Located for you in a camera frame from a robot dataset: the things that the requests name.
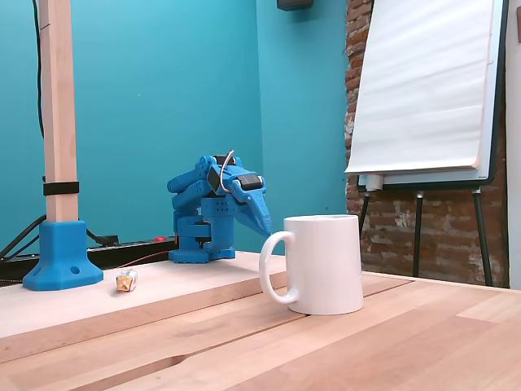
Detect gold white sweet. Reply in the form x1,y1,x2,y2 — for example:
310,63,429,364
115,270,139,294

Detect white ceramic mug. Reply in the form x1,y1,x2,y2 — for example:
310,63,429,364
259,214,365,316

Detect black power strip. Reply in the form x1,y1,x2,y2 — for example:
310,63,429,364
0,237,181,279

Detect white flipchart paper pad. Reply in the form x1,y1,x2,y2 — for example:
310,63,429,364
344,0,500,175

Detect dark flipchart easel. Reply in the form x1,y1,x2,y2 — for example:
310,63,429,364
355,0,510,288

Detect gripper servo wire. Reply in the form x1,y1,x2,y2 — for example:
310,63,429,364
218,149,237,194

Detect thin red wire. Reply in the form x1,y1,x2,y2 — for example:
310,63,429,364
108,249,173,270

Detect dark wall box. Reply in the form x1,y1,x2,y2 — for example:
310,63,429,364
277,0,315,12

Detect black strap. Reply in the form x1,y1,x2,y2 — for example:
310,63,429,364
42,182,81,197

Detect blue post base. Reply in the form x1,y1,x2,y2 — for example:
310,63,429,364
22,220,104,292

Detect wooden post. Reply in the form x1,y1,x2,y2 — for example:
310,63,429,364
38,0,81,225

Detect black cable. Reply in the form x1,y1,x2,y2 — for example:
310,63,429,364
31,0,46,140

